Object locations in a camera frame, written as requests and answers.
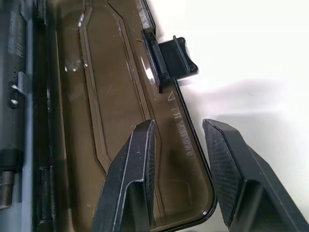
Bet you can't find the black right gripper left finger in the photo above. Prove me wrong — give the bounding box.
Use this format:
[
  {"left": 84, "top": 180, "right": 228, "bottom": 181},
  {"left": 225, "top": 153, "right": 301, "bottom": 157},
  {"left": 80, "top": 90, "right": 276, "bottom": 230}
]
[{"left": 92, "top": 119, "right": 156, "bottom": 232}]

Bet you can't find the smoky transparent case lid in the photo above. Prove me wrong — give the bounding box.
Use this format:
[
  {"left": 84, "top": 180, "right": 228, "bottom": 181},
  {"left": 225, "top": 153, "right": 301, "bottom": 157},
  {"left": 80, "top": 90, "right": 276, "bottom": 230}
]
[{"left": 0, "top": 0, "right": 218, "bottom": 232}]

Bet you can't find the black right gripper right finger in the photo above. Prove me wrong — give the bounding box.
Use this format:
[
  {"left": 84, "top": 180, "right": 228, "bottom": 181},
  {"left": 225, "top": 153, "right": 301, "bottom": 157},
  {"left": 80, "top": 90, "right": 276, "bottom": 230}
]
[{"left": 202, "top": 118, "right": 309, "bottom": 232}]

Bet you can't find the black screwdriver handle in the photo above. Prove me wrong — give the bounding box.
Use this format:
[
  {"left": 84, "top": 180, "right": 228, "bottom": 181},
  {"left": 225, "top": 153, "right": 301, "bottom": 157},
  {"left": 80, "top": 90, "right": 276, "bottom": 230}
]
[{"left": 0, "top": 0, "right": 27, "bottom": 210}]

